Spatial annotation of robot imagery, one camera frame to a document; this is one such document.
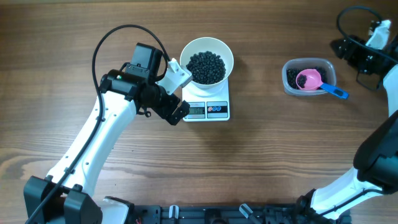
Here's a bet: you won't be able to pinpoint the pink scoop blue handle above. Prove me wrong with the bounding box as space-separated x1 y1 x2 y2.
299 69 349 100

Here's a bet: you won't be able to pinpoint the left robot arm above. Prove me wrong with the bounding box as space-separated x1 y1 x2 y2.
24 43 192 223

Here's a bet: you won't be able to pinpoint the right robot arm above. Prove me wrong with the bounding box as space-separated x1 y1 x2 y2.
291 35 397 223

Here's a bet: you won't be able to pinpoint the white digital kitchen scale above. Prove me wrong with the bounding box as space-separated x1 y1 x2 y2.
182 80 230 122

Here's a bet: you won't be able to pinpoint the black beans in bowl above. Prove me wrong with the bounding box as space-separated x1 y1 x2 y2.
186 51 226 85

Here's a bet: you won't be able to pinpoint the white bowl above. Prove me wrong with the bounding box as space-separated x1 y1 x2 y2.
180 37 234 88

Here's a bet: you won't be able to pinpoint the black beans in scoop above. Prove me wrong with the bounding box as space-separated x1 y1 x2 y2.
296 74 307 89

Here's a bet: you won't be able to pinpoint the clear plastic container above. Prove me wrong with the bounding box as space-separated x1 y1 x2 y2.
282 58 336 96

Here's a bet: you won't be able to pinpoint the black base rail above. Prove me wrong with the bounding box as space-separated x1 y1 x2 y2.
126 204 352 224

